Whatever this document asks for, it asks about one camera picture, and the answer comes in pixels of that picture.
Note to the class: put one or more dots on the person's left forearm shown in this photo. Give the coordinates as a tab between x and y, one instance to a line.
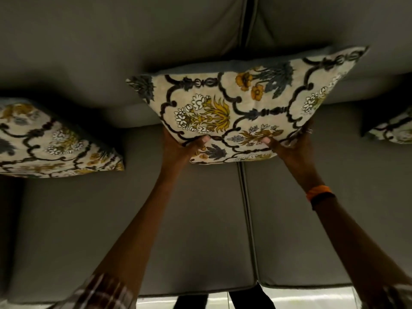
141	231

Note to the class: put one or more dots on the plaid shirt left sleeve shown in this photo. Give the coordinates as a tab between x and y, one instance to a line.
96	294

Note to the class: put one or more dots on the person's right forearm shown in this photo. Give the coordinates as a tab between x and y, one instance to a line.
357	244

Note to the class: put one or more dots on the grey sofa seat cushion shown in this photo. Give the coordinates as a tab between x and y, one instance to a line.
289	228
199	222

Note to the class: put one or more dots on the orange and black wristband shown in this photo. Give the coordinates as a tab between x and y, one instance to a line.
320	194

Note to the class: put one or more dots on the grey sofa back cushion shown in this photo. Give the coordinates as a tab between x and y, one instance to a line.
96	44
338	22

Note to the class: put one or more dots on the person's right leg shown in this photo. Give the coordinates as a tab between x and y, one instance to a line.
251	299

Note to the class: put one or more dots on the person's left hand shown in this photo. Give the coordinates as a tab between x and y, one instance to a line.
173	154

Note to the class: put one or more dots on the plaid shirt right sleeve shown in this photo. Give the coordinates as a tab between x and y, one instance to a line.
391	297

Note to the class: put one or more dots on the person's leg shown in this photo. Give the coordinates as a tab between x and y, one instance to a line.
190	302
251	299

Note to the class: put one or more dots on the plaid shirt sleeve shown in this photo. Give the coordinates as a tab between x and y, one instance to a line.
391	297
96	294

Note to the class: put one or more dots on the person's left leg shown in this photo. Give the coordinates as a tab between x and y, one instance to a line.
190	302

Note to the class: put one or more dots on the floral pillow with blue back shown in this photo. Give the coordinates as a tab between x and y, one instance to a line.
225	102

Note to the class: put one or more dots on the person's right thumb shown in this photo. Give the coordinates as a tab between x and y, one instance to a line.
272	143

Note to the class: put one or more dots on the person's left thumb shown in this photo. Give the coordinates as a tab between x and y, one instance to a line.
198	142

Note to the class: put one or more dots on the person's right hand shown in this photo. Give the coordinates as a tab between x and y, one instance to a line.
297	157

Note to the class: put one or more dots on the floral patterned throw pillow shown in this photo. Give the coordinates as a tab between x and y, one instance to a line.
391	128
48	144

